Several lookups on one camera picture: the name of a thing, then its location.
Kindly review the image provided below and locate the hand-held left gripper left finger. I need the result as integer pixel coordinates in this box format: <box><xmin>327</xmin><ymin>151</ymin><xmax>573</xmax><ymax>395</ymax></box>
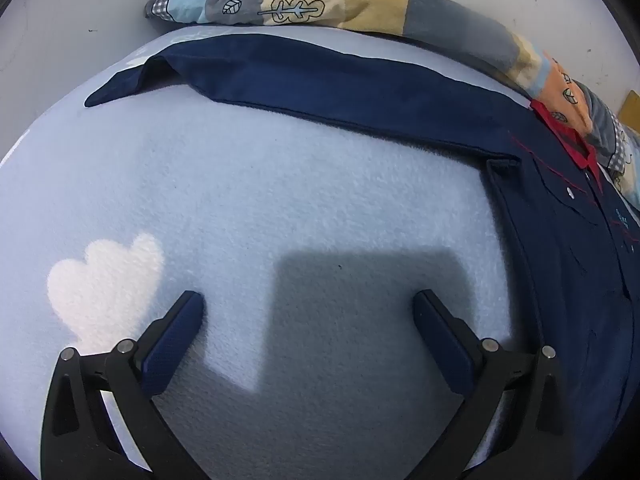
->
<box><xmin>40</xmin><ymin>290</ymin><xmax>211</xmax><ymax>480</ymax></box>

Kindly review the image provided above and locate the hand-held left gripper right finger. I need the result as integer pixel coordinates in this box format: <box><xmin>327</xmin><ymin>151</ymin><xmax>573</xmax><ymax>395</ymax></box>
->
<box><xmin>405</xmin><ymin>289</ymin><xmax>571</xmax><ymax>480</ymax></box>

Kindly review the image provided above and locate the navy blue work jacket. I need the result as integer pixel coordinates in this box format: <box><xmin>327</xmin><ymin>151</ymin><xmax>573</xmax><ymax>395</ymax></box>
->
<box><xmin>84</xmin><ymin>35</ymin><xmax>640</xmax><ymax>480</ymax></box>

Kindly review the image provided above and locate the light blue cloud-print blanket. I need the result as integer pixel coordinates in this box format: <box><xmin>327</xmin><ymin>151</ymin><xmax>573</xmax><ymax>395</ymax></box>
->
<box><xmin>0</xmin><ymin>25</ymin><xmax>640</xmax><ymax>480</ymax></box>

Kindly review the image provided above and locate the wooden board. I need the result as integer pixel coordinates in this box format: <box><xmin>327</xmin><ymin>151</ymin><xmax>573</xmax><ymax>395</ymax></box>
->
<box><xmin>618</xmin><ymin>91</ymin><xmax>640</xmax><ymax>136</ymax></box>

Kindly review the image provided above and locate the patchwork leaf-print quilt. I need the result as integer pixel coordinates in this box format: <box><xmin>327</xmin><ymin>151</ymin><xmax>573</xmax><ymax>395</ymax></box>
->
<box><xmin>145</xmin><ymin>0</ymin><xmax>640</xmax><ymax>211</ymax></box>

